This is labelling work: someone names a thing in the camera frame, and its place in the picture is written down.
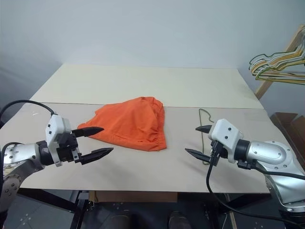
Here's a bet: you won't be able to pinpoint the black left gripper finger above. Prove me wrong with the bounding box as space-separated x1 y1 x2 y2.
71 126 105 139
80 147 114 166

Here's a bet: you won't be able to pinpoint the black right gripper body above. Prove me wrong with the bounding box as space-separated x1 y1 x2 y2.
209 140 229 167

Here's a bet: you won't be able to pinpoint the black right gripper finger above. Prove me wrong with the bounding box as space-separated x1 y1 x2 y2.
184 148 212 164
195 125 213 135

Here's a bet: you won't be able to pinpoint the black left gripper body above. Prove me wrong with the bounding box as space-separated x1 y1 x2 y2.
56 130 83 166

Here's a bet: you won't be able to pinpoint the olive wire hanger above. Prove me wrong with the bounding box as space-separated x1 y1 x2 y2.
198 108 215 166

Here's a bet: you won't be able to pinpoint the orange shorts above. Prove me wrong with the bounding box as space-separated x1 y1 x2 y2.
77 96 168 152

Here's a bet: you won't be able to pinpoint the wooden hanger rack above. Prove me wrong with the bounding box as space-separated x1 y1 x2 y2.
254 22 305 99

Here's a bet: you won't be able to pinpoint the brown cardboard sheet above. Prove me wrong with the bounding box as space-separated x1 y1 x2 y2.
94 190 178 204

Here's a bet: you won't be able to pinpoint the dark rounded shape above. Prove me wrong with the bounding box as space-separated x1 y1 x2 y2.
168 210 189 229
115 211 134 229

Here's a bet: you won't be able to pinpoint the brown cardboard box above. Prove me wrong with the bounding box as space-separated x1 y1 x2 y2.
270 111 305 146

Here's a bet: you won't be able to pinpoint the bunch of hangers on rack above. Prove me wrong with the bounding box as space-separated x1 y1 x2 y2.
251 52 305 77

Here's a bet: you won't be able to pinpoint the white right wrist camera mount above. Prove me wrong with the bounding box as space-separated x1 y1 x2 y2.
207 118 244 164

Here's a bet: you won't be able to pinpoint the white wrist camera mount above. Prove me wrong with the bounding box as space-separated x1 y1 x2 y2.
207 118 244 164
45 114 72 167

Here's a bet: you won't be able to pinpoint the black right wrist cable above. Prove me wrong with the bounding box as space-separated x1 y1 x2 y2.
205 140 305 219

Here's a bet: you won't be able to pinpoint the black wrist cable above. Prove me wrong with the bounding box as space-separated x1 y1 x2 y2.
0 99 56 126
205 140 305 219

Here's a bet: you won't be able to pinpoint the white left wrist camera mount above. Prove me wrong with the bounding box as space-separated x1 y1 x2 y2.
45 114 72 167

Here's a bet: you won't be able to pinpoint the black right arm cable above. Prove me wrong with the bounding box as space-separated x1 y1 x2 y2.
237 161 305 180

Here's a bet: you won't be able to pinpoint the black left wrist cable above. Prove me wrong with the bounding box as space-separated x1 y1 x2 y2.
0 99 56 126

